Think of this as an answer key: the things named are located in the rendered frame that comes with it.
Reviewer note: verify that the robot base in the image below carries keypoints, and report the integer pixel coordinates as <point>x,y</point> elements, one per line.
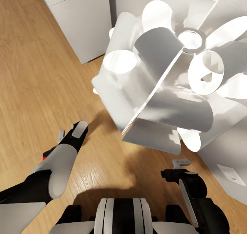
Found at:
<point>70,222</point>

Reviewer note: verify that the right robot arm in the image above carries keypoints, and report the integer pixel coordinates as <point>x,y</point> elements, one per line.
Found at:
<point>207,217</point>

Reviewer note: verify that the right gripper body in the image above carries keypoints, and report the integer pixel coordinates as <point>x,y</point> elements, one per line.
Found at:
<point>170,174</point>

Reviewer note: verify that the wall socket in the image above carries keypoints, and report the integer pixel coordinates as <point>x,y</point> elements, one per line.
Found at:
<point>230,174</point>

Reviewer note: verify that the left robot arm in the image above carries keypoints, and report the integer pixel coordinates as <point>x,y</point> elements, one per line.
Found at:
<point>21,203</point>

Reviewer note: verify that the robot trunk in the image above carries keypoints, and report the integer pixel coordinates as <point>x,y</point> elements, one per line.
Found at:
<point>123,216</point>

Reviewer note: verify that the digital camera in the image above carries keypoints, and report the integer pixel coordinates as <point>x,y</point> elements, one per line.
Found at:
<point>47,153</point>

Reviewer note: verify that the bookcase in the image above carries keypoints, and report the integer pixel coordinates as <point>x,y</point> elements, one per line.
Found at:
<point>86,25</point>

